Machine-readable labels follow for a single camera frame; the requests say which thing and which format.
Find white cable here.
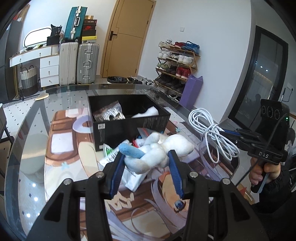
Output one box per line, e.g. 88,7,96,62
188,107,240,164

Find white blue plush toy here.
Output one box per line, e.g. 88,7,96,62
118,132,194,174

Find person's right hand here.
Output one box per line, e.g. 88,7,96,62
249,157,281,185

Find white plastic bag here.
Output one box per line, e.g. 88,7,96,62
98,144,147,192

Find anime print table mat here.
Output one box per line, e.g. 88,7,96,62
45,108,239,240

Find black cardboard box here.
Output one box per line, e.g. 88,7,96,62
88,94,171,151

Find silver foil bag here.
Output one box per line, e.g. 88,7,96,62
93,101,125,122

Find purple paper bag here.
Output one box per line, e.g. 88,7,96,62
179,74,203,110

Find white foam piece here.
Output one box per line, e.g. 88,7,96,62
132,106,159,118

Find wooden shoe rack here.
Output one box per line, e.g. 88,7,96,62
154,39,200,102

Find silver suitcase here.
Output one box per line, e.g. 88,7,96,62
76,43,99,84

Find woven laundry basket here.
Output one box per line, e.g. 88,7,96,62
20,65,38,97

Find white suitcase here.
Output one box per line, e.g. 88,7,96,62
59,42,79,86

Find white drawer desk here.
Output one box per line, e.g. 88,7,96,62
10,45,59,87

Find stacked shoe boxes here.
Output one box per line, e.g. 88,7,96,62
81,15,97,43

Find brown wooden door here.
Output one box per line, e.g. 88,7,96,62
100,0,156,78

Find black bag on desk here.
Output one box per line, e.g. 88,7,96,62
47,24,62,46

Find oval desk mirror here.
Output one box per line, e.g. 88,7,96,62
23,27,52,48

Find teal suitcase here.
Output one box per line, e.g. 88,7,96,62
64,6,87,42

